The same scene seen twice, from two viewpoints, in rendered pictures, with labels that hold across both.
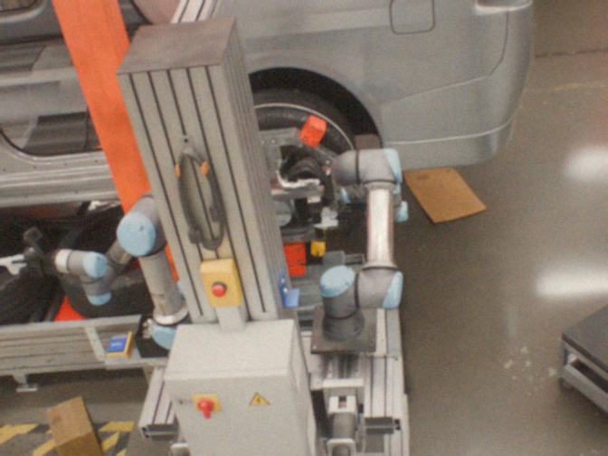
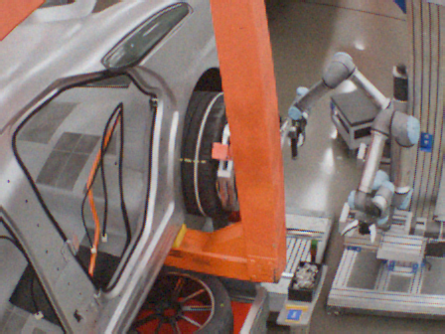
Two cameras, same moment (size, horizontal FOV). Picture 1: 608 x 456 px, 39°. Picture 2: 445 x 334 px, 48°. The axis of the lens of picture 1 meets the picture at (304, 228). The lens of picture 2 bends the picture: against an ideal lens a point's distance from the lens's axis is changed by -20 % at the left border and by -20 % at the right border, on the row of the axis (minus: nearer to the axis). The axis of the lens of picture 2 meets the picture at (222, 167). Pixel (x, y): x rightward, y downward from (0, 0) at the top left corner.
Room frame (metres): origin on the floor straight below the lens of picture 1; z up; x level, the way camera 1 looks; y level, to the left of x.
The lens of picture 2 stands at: (2.37, 2.48, 2.93)
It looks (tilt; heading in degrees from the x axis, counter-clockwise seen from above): 41 degrees down; 286
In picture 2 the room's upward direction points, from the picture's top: 9 degrees counter-clockwise
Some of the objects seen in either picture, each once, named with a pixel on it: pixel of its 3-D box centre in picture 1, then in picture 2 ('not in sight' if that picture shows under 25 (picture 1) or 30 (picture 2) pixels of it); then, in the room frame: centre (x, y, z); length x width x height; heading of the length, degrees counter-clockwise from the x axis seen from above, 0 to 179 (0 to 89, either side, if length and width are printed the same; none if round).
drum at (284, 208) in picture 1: (277, 199); not in sight; (2.86, 0.09, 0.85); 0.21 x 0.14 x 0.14; 171
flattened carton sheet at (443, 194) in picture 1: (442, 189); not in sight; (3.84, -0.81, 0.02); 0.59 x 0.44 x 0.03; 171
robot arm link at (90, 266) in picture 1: (87, 264); (384, 195); (2.18, 0.71, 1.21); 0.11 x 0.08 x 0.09; 65
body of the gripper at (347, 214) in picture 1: (352, 214); (299, 126); (2.66, -0.20, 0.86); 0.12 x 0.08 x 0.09; 81
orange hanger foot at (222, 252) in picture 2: not in sight; (201, 241); (3.09, 0.52, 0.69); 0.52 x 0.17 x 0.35; 171
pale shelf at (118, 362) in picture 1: (159, 348); (303, 294); (2.55, 0.68, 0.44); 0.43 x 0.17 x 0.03; 81
